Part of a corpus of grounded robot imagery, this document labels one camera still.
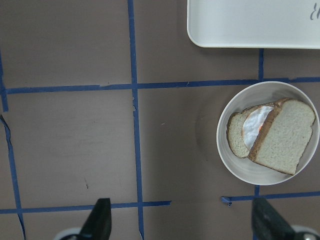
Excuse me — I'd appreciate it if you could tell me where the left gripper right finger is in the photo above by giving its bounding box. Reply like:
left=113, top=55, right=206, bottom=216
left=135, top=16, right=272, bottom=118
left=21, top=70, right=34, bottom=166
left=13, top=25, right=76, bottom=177
left=251, top=198, right=295, bottom=240

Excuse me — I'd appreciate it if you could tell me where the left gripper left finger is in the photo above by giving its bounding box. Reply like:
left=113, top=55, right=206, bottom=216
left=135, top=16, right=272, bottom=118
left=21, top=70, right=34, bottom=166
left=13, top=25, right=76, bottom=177
left=79, top=198, right=112, bottom=240

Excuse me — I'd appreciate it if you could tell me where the white bread slice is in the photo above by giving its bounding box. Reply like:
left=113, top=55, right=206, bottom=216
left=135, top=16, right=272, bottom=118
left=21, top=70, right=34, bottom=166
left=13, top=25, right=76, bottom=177
left=248, top=98, right=316, bottom=176

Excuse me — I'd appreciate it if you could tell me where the bread slice under egg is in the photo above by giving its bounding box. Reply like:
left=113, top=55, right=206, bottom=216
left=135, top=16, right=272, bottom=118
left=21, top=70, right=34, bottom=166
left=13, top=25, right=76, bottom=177
left=226, top=98, right=288, bottom=159

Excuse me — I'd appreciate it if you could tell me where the cream round plate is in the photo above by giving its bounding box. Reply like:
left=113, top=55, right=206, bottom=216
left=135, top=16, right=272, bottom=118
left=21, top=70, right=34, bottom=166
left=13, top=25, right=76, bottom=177
left=216, top=81, right=320, bottom=186

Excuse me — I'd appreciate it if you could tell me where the fried egg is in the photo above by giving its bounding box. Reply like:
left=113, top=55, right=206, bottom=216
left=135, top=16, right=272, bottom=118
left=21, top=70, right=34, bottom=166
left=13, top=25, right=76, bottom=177
left=242, top=105, right=274, bottom=150

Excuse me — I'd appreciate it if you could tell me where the cream bear tray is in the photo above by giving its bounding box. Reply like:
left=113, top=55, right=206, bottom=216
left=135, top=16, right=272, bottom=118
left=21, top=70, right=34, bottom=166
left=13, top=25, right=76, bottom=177
left=186, top=0, right=320, bottom=49

